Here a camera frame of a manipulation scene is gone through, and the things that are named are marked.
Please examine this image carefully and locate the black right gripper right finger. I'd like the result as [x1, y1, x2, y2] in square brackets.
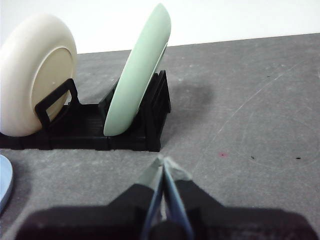
[163, 157, 316, 240]

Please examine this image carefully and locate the green plate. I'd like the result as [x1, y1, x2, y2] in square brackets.
[103, 2, 172, 138]

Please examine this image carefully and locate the beige plate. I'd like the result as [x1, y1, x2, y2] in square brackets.
[0, 13, 78, 138]

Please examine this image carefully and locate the blue plate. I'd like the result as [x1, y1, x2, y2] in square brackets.
[0, 154, 14, 216]

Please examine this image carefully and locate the black plate rack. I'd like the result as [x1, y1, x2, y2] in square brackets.
[0, 70, 172, 153]

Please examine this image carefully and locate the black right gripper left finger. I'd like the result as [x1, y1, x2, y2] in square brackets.
[14, 155, 164, 240]

